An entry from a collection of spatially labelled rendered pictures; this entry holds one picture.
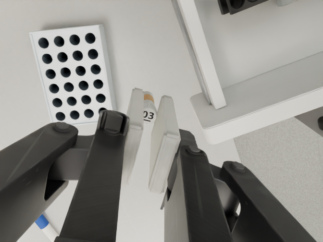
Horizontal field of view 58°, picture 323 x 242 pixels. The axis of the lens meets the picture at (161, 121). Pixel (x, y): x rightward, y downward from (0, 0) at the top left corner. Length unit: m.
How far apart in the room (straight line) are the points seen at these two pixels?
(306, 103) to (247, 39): 0.11
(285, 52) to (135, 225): 0.36
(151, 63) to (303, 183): 1.25
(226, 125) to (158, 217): 0.29
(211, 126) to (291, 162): 1.22
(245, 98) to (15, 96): 0.31
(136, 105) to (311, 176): 1.43
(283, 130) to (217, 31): 1.08
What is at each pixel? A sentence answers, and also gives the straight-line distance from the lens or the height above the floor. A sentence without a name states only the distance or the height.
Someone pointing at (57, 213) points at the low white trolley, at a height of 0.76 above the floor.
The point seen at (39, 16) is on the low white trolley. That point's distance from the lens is 0.43.
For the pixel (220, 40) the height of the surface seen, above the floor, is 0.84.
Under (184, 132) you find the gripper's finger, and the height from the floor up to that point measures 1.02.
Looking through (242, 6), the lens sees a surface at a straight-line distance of 0.28.
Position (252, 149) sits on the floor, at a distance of 1.37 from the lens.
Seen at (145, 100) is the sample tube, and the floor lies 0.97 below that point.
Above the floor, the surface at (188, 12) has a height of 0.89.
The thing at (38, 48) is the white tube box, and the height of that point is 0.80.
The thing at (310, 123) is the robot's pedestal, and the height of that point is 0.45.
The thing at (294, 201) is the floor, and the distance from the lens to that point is 1.60.
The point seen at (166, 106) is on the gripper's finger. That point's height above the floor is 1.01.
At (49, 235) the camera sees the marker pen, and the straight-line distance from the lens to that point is 0.54.
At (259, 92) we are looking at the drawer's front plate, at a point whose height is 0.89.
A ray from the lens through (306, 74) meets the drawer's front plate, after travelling 0.32.
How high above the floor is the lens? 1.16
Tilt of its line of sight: 70 degrees down
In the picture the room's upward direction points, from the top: 174 degrees clockwise
